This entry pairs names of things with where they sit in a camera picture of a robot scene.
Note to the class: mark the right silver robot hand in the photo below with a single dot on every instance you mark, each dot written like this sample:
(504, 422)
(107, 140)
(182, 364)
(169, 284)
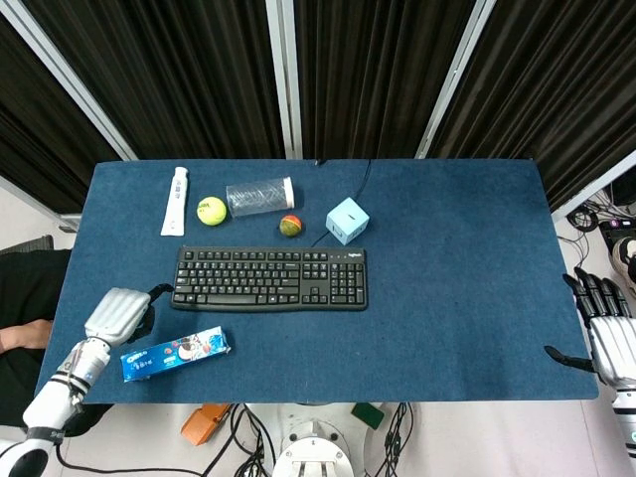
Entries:
(610, 335)

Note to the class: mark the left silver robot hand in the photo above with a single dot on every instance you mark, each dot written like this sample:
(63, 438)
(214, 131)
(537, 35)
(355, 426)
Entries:
(116, 312)

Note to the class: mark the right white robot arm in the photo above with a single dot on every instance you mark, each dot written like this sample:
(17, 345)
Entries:
(625, 412)

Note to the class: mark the person's forearm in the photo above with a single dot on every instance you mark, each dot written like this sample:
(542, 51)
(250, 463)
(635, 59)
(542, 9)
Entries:
(25, 336)

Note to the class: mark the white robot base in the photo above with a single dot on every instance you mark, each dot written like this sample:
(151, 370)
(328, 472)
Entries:
(313, 447)

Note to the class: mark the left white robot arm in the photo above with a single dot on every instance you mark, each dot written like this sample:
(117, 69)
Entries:
(54, 397)

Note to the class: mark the black computer keyboard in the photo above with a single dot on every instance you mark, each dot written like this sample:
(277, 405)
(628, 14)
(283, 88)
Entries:
(270, 279)

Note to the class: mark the blue Oreo cookie pack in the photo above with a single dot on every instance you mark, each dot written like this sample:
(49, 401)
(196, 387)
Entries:
(175, 353)

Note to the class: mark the black white sneaker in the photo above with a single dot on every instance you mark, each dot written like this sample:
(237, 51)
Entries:
(624, 251)

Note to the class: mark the white toothpaste tube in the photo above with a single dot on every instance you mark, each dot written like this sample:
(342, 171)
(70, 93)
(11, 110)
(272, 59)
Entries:
(175, 201)

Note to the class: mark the yellow-green tennis ball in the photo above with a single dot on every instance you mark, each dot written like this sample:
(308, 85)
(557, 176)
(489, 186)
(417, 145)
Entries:
(211, 210)

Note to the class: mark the orange foot pedal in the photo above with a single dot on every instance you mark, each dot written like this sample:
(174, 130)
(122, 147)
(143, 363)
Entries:
(204, 421)

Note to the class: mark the blue table cloth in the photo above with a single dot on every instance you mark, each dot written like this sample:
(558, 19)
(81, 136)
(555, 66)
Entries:
(447, 278)

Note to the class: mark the clear plastic jar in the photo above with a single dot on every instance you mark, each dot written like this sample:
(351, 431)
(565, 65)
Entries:
(258, 197)

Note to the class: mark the red green small ball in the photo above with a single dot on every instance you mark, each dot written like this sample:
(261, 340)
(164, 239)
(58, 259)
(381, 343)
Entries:
(291, 224)

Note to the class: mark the light blue cube box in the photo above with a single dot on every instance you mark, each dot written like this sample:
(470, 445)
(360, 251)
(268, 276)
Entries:
(347, 220)

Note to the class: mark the green foot pedal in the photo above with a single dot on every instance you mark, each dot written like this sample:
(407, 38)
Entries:
(368, 414)

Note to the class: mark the grey metal frame post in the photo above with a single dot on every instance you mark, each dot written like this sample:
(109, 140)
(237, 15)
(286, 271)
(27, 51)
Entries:
(64, 74)
(285, 79)
(593, 191)
(454, 79)

